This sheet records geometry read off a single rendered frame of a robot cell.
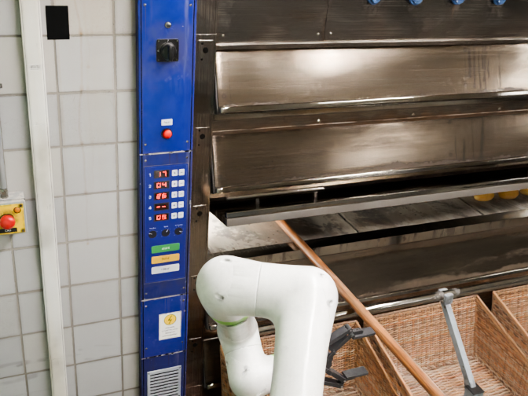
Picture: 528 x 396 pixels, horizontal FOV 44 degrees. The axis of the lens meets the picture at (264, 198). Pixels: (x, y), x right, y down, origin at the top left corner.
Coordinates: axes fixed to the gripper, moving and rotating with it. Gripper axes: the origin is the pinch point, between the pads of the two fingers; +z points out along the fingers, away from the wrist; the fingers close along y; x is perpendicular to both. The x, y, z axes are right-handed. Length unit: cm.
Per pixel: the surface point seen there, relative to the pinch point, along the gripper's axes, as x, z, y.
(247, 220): -42, -20, -22
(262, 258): -57, -7, 1
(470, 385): 0.9, 41.5, 22.7
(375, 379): -34, 32, 46
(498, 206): -65, 105, 0
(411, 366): 11.0, 7.1, -1.7
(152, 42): -54, -46, -74
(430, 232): -55, 63, 1
